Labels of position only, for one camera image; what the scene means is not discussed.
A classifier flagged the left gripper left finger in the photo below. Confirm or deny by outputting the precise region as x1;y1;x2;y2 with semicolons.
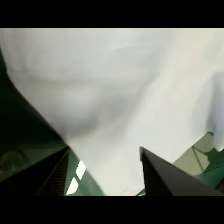
0;145;72;197

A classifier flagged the white shirt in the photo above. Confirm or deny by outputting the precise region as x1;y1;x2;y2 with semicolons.
0;28;224;197

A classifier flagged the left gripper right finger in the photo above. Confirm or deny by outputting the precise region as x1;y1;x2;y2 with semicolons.
139;146;223;197

